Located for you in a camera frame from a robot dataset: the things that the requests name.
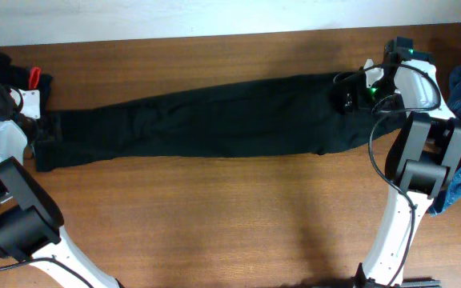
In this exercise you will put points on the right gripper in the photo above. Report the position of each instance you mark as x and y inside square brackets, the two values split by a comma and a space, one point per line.
[362, 93]

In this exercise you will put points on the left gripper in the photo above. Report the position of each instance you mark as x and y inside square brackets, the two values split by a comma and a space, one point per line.
[45, 134]

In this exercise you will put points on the black trousers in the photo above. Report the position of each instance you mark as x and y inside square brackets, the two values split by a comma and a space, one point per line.
[269, 117]

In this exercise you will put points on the black clothes stack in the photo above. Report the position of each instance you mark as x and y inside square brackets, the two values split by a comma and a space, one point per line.
[26, 79]

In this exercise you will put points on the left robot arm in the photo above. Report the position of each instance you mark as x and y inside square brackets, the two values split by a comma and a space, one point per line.
[32, 230]

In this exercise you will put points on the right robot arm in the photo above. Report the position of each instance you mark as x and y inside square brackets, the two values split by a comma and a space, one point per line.
[421, 162]

